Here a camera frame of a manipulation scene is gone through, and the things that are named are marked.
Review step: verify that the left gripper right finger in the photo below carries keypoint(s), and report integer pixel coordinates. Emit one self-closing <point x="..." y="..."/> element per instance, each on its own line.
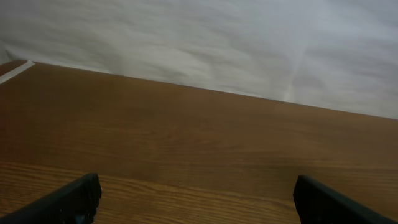
<point x="329" y="205"/>

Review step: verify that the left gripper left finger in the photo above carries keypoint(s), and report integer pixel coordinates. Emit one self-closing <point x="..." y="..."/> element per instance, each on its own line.
<point x="65" y="205"/>

